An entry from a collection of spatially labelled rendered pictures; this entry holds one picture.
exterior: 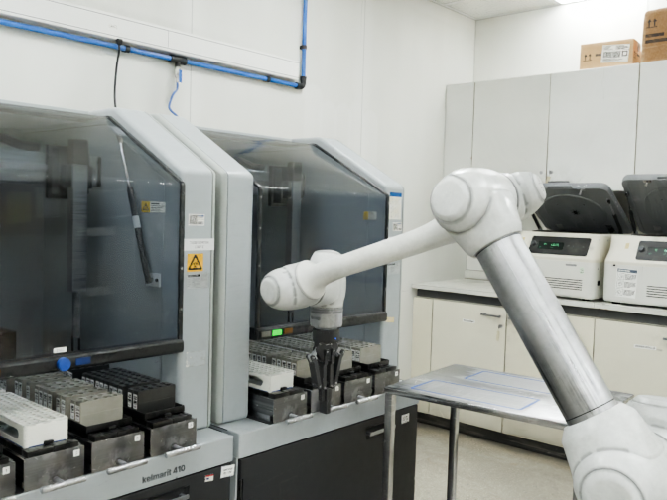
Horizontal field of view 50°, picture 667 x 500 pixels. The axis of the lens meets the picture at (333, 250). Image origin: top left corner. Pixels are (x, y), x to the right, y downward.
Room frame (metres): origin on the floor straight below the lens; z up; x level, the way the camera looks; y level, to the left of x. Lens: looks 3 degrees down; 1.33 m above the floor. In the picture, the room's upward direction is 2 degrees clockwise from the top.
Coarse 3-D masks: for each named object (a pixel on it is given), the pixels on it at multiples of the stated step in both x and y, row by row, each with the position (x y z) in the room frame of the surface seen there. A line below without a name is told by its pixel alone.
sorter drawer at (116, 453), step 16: (80, 432) 1.61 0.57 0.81; (96, 432) 1.64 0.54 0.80; (112, 432) 1.61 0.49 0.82; (128, 432) 1.63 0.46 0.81; (96, 448) 1.56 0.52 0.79; (112, 448) 1.59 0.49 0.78; (128, 448) 1.62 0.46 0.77; (96, 464) 1.56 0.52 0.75; (112, 464) 1.59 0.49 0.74; (128, 464) 1.58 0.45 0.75; (144, 464) 1.61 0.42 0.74
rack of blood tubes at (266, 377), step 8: (256, 368) 2.10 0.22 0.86; (264, 368) 2.10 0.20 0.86; (272, 368) 2.10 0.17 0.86; (280, 368) 2.10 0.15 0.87; (248, 376) 2.21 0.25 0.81; (256, 376) 2.04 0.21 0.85; (264, 376) 2.02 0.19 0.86; (272, 376) 2.01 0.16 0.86; (280, 376) 2.04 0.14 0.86; (288, 376) 2.06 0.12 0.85; (248, 384) 2.06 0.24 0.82; (256, 384) 2.13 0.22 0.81; (264, 384) 2.02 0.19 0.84; (272, 384) 2.01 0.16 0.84; (280, 384) 2.04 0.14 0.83; (288, 384) 2.06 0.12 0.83
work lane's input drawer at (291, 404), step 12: (252, 396) 2.03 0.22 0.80; (264, 396) 2.01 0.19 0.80; (276, 396) 1.98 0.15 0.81; (288, 396) 2.01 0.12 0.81; (300, 396) 2.05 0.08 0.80; (252, 408) 2.03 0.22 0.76; (264, 408) 1.99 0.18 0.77; (276, 408) 1.98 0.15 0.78; (288, 408) 2.01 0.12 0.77; (300, 408) 2.05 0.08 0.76; (276, 420) 1.98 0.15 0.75; (288, 420) 1.96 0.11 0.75; (300, 420) 1.99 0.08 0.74
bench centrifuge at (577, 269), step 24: (552, 192) 4.12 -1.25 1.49; (576, 192) 4.02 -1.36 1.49; (600, 192) 3.92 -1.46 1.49; (552, 216) 4.34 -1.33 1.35; (576, 216) 4.24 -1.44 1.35; (600, 216) 4.12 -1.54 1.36; (624, 216) 4.05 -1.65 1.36; (528, 240) 4.07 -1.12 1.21; (552, 240) 3.97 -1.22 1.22; (576, 240) 3.88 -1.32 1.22; (600, 240) 3.82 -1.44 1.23; (552, 264) 3.91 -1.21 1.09; (576, 264) 3.82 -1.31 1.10; (600, 264) 3.82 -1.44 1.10; (552, 288) 3.91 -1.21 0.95; (576, 288) 3.82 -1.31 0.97; (600, 288) 3.83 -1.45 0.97
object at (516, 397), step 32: (416, 384) 2.14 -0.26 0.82; (448, 384) 2.15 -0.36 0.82; (480, 384) 2.16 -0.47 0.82; (512, 384) 2.18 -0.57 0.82; (544, 384) 2.19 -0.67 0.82; (384, 416) 2.10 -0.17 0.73; (512, 416) 1.86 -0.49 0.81; (544, 416) 1.83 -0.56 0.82; (384, 448) 2.10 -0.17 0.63; (384, 480) 2.10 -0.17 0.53; (448, 480) 2.44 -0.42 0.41
